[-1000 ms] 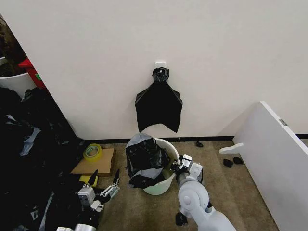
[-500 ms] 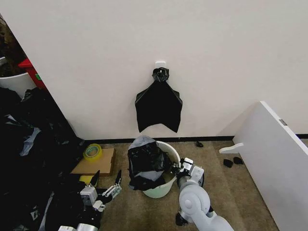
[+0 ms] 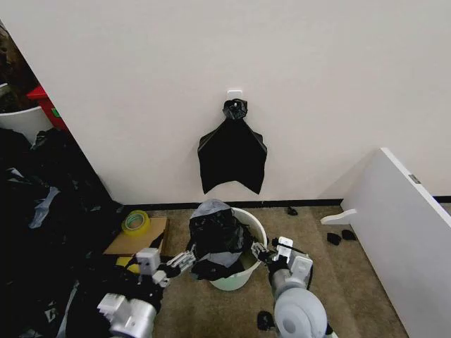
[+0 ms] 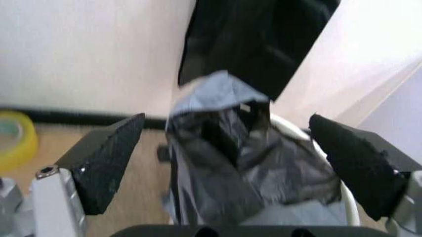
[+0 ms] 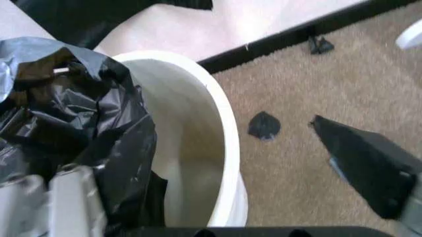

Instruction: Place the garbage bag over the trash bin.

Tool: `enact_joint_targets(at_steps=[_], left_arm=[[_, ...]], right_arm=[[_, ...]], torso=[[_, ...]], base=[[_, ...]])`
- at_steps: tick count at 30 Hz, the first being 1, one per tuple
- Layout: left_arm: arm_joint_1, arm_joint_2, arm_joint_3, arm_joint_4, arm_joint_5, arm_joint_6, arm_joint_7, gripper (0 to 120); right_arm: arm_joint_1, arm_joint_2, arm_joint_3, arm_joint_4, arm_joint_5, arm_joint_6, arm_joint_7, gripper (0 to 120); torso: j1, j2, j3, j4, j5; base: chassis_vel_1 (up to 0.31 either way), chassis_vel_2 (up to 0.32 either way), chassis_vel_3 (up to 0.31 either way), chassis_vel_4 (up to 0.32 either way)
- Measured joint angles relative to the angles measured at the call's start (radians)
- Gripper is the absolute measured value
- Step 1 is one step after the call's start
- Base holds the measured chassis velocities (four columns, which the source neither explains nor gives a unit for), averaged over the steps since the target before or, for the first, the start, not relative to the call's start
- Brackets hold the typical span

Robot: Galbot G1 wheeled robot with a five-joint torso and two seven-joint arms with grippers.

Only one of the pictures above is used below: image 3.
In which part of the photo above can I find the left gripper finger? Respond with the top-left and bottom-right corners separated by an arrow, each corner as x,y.
168,258 -> 197,280
165,249 -> 196,270

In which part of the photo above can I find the black garbage bag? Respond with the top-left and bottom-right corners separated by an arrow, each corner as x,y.
197,99 -> 268,196
187,198 -> 255,282

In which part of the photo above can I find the white round trash bin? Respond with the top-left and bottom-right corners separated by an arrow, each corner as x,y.
191,206 -> 268,292

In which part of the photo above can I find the flat hanging black garbage bag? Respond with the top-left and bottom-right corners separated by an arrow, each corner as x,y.
197,99 -> 268,196

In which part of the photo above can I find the pile of black garbage bags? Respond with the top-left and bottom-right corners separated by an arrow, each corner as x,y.
0,126 -> 142,338

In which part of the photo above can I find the brown cardboard sheet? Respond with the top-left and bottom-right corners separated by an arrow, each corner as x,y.
102,215 -> 170,257

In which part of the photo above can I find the black baseboard strip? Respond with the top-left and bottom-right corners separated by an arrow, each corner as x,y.
118,199 -> 345,209

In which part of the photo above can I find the yellow tape roll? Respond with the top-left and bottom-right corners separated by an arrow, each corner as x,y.
121,210 -> 152,235

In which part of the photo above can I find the white board panel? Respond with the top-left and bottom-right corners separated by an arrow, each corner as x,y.
340,147 -> 451,338

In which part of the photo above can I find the white plant pot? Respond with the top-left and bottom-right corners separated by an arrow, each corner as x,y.
0,82 -> 54,146

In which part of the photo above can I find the red box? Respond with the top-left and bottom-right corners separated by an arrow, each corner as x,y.
25,85 -> 66,132

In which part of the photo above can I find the dark potted plant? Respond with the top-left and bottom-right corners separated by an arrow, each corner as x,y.
0,19 -> 40,114

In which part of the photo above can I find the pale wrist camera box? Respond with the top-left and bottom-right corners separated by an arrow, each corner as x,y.
135,247 -> 162,278
276,237 -> 294,262

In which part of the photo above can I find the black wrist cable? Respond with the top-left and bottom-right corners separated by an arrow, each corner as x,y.
271,237 -> 308,255

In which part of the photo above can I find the white curved bracket piece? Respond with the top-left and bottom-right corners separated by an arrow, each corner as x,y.
319,208 -> 359,225

